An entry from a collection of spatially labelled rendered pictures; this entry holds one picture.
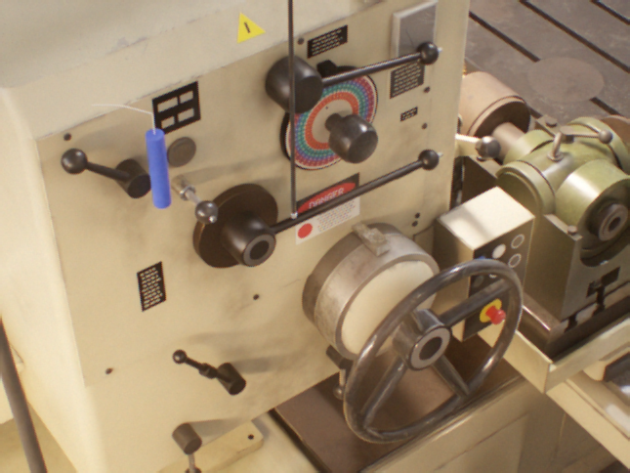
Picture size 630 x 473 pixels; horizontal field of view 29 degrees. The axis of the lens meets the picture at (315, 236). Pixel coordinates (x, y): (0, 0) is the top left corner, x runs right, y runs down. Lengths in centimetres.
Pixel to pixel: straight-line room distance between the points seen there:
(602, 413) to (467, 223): 76
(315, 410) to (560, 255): 73
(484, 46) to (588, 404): 100
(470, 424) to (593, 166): 77
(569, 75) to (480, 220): 104
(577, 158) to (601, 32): 93
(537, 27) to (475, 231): 125
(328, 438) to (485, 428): 42
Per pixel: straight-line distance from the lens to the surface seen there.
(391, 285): 205
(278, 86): 174
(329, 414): 284
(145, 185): 169
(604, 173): 245
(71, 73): 165
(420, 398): 289
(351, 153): 182
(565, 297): 251
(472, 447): 302
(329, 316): 206
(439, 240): 225
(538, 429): 322
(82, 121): 164
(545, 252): 249
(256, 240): 183
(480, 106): 259
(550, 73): 321
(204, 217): 171
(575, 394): 285
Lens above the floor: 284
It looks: 43 degrees down
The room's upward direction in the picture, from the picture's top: straight up
